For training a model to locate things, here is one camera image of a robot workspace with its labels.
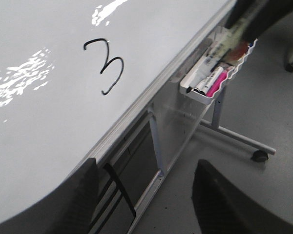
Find grey perforated stand panel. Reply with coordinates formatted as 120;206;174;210
148;82;210;177

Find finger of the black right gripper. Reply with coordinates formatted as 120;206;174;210
242;0;293;41
224;0;253;29

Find black-capped white marker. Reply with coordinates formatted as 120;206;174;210
200;66;224;95
193;77;209;93

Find white wavy-edged marker tray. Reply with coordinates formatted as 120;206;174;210
179;27;257;105

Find black strap bands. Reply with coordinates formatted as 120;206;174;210
88;164;136;234

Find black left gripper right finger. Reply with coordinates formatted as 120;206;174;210
192;159;293;234

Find white black-tip whiteboard marker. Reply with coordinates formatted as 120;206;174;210
180;9;256;95

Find dark panel with grey frame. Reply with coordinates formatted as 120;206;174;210
99;110;161;234

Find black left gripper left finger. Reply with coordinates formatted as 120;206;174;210
0;158;99;234

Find white whiteboard with aluminium frame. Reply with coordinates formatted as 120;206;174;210
0;0;235;224

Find grey stand leg with caster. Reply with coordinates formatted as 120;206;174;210
200;88;276;163

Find pink highlighter marker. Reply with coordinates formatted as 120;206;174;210
206;70;228;98

